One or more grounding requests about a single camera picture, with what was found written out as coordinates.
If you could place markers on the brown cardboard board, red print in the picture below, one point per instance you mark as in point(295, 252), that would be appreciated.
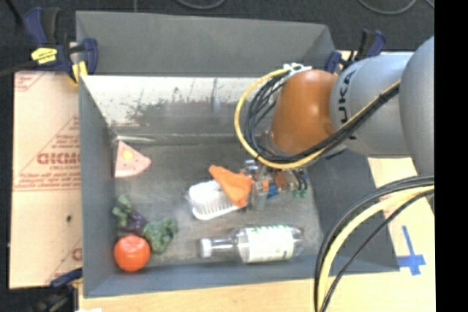
point(44, 215)

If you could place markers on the green toy broccoli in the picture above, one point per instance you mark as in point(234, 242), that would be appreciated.
point(161, 234)

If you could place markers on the grey metal bin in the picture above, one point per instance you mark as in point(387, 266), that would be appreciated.
point(175, 44)

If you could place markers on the orange toy tomato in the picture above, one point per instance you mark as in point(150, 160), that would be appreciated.
point(131, 254)

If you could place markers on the pink triangular toy slice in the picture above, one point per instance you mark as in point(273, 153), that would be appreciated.
point(128, 162)

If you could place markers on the orange cloth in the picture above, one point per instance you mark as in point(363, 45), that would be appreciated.
point(235, 186)

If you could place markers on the clear plastic bottle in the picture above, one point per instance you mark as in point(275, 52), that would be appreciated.
point(267, 244)

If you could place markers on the white brush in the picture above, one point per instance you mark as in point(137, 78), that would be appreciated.
point(208, 199)

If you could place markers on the purple and green toy plant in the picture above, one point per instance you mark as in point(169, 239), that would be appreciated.
point(128, 217)

